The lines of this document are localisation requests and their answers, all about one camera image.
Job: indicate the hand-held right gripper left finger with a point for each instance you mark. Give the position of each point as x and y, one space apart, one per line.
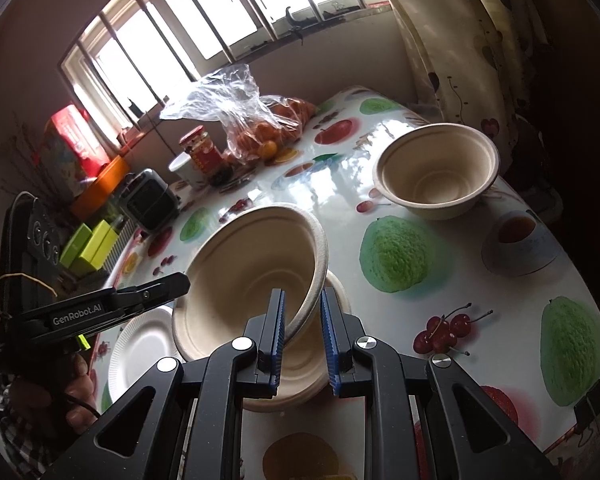
279 330

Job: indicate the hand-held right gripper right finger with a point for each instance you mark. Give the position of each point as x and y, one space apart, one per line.
328 340

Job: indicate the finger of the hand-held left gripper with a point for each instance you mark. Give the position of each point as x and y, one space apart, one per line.
150 292

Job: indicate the large beige paper bowl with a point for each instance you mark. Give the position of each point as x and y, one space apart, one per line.
302 360

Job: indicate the white foam plate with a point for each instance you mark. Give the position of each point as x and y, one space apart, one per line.
140 345

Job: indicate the medium beige paper bowl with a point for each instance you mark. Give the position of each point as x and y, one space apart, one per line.
250 270

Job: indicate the small beige paper bowl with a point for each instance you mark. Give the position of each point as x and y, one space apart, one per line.
435 175

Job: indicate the person's left forearm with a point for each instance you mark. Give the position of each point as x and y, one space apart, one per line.
15 435

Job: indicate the person's left hand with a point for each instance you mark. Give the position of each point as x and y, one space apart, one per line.
75 390

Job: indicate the grey striped box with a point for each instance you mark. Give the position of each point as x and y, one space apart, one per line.
125 237

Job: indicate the yellow green flat box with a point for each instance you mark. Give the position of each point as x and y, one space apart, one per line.
97 247

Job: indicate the small grey heater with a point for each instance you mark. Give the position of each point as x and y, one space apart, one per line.
147 205

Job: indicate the orange tray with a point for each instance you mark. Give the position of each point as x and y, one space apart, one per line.
100 187

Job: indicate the white plastic tub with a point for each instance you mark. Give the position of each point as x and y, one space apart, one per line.
185 170

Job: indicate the red lidded sauce jar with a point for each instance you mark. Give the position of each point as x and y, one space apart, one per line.
202 157

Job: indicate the food printed tablecloth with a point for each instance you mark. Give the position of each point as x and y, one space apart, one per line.
480 280

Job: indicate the red colourful gift box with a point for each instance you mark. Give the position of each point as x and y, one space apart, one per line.
75 145

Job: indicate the clear plastic bag of oranges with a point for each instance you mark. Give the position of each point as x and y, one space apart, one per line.
260 130

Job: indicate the barred window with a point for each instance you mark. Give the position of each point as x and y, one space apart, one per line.
130 50

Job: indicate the black binder clip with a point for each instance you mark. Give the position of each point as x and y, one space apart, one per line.
592 400

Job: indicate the patterned cream curtain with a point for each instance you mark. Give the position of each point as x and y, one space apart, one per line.
455 35

